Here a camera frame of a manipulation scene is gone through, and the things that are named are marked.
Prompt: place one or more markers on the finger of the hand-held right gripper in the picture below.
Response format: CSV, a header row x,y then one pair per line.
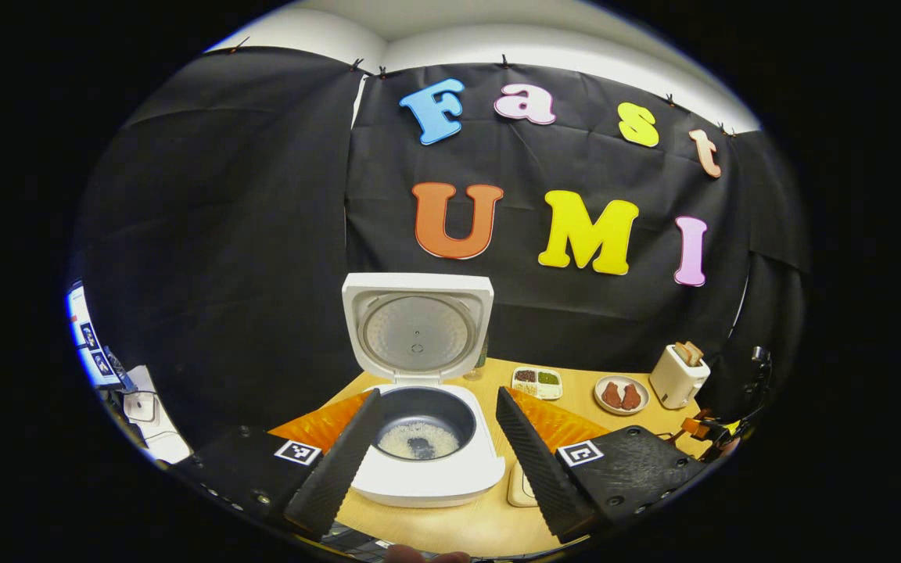
x,y
697,428

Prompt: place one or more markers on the brown meat piece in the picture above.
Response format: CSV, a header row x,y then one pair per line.
x,y
612,395
631,397

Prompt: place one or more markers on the white divided snack dish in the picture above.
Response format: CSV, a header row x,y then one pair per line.
x,y
536,383

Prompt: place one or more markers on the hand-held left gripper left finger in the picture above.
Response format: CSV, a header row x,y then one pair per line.
x,y
341,461

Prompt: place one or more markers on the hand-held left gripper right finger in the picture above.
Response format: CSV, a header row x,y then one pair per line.
x,y
536,461

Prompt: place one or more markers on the white rice cooker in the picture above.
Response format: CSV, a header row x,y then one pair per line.
x,y
419,485

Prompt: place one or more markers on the white desk device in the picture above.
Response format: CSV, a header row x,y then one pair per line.
x,y
140,407

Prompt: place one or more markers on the computer monitor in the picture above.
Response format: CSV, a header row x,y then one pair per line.
x,y
87,344

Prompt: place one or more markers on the white toaster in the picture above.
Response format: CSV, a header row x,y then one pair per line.
x,y
673,383

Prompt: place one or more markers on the black backdrop cloth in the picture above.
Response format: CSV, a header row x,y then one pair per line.
x,y
263,234

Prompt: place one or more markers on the white round plate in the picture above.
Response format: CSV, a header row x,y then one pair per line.
x,y
621,412

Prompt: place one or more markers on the white side desk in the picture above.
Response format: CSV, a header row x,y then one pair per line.
x,y
169,446

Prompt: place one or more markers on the white rice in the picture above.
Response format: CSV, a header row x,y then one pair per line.
x,y
400,442

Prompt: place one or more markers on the toast slice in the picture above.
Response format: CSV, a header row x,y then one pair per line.
x,y
697,353
683,353

